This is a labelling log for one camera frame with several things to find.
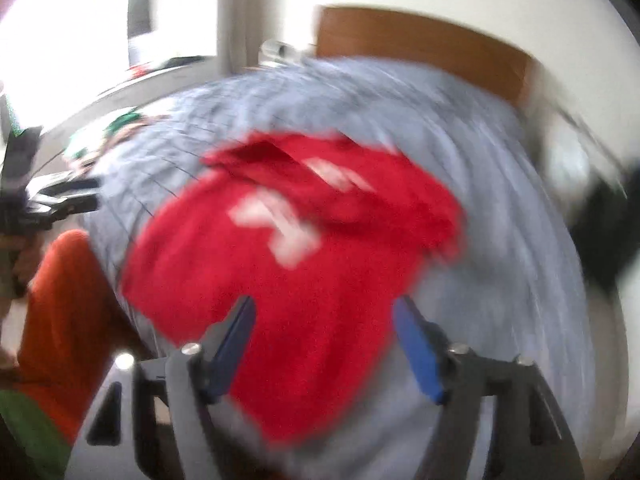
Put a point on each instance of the person's left hand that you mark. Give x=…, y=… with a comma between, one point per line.
x=29, y=251

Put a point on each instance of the white window bench drawers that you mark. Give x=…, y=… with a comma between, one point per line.
x=132, y=93

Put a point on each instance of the brown wooden headboard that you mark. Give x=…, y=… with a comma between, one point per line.
x=483, y=61

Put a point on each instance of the red sweater with white rabbit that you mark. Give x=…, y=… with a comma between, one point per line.
x=323, y=234

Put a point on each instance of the beige curtain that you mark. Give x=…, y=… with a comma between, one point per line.
x=243, y=25

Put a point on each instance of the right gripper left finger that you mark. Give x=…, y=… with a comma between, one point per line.
x=150, y=420

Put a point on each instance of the white small fan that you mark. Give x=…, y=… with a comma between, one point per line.
x=273, y=53

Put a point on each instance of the pile of folded clothes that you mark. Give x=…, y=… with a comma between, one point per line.
x=85, y=148

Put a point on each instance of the dark jacket on chair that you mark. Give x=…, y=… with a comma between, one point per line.
x=606, y=232

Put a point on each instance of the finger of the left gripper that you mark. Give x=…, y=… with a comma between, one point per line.
x=61, y=184
x=44, y=210

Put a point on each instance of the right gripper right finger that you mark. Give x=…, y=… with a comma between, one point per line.
x=530, y=438

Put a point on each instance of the grey checked bed cover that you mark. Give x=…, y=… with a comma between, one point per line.
x=517, y=289

